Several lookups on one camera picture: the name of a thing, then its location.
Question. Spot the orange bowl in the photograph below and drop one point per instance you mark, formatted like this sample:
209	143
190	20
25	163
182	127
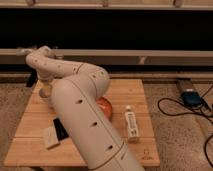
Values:
105	106

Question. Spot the black rectangular case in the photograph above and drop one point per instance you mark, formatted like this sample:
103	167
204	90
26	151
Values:
60	130

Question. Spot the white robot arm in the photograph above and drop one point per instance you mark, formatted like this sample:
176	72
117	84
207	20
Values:
73	97

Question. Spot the wooden table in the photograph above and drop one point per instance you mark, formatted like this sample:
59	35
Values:
27	148

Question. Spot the white tube bottle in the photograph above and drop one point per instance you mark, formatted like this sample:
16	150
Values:
132	127

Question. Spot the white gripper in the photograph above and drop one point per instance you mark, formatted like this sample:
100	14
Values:
45	77

